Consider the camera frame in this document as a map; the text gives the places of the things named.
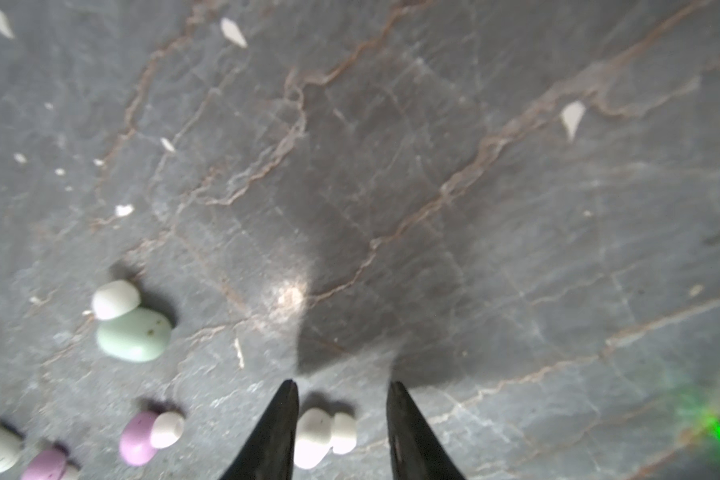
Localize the pink earbud right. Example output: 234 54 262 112
118 411 186 467

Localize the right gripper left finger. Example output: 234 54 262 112
221 379 299 480

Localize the pink earbud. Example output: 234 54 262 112
118 411 186 467
20 447 80 480

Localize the green earbud right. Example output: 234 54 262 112
91 280 173 363

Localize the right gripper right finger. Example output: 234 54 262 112
386 381 465 480

